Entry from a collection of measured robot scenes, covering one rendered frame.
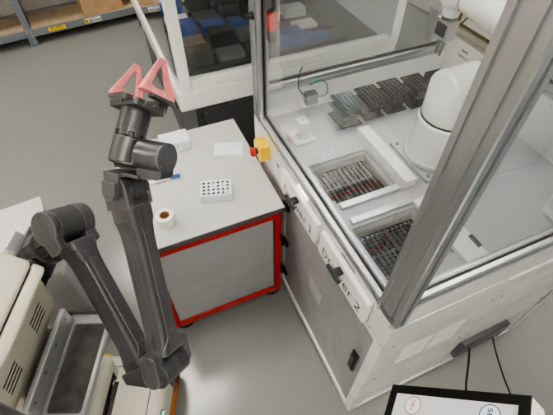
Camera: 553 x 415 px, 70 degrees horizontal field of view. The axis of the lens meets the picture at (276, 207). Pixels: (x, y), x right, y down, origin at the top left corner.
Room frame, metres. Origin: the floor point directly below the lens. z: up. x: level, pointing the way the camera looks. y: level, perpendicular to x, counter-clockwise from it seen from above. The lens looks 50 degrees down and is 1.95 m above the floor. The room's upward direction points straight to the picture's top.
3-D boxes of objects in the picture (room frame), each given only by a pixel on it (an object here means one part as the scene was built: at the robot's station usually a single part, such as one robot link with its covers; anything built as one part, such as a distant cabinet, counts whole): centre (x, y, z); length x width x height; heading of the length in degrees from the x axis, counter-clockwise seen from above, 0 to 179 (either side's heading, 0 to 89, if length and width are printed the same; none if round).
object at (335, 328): (1.07, -0.54, 0.40); 1.03 x 0.95 x 0.80; 23
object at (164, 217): (0.94, 0.42, 0.78); 0.07 x 0.07 x 0.04
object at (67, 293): (0.88, 1.01, 0.38); 0.30 x 0.30 x 0.76; 31
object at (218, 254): (1.19, 0.36, 0.38); 0.62 x 0.58 x 0.76; 23
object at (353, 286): (0.64, -0.21, 0.87); 0.29 x 0.02 x 0.11; 23
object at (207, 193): (1.08, 0.24, 0.78); 0.12 x 0.08 x 0.04; 97
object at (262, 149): (1.23, 0.06, 0.88); 0.07 x 0.05 x 0.07; 23
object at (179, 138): (1.38, 0.46, 0.79); 0.13 x 0.09 x 0.05; 112
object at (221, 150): (1.35, 0.22, 0.77); 0.13 x 0.09 x 0.02; 95
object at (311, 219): (0.93, -0.08, 0.87); 0.29 x 0.02 x 0.11; 23
